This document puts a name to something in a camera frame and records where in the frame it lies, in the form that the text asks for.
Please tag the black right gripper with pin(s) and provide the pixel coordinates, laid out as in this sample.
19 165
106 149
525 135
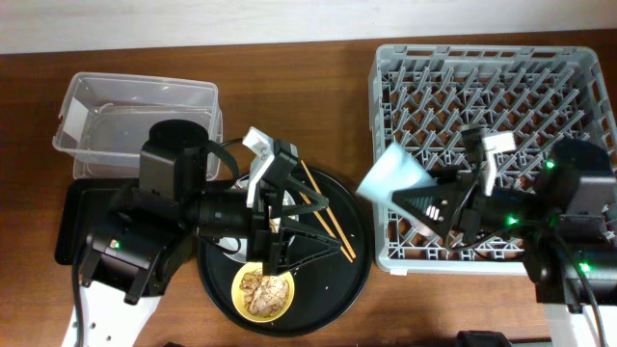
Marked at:
439 204

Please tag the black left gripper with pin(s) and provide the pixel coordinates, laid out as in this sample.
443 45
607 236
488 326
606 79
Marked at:
276 254

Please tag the blue plastic cup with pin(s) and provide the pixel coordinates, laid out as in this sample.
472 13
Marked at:
395 170

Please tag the food scraps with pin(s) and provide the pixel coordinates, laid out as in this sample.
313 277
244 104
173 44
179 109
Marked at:
263 296

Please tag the yellow bowl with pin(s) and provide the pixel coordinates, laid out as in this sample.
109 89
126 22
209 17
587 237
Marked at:
236 294

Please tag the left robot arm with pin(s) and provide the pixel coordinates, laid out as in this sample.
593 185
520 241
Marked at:
112 303

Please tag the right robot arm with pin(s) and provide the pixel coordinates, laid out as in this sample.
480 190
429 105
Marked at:
561 224

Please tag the grey dishwasher rack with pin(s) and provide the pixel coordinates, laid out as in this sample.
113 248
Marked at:
420 96

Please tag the lower wooden chopstick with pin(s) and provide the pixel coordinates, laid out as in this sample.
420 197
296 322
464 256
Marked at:
326 227

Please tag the wooden chopstick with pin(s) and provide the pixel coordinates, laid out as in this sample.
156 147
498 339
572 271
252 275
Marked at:
326 227
330 213

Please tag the upper wooden chopstick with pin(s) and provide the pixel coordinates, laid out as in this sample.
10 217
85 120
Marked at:
330 213

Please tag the round black tray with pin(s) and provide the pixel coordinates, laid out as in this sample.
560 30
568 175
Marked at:
324 289

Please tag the white round plate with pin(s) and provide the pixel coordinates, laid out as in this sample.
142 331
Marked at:
236 249

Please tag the black object at bottom edge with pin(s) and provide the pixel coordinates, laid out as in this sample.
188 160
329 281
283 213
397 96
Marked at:
481 339

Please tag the black rectangular tray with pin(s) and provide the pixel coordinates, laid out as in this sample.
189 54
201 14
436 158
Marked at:
98 215

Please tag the clear plastic bin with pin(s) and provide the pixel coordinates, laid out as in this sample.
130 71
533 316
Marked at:
106 117

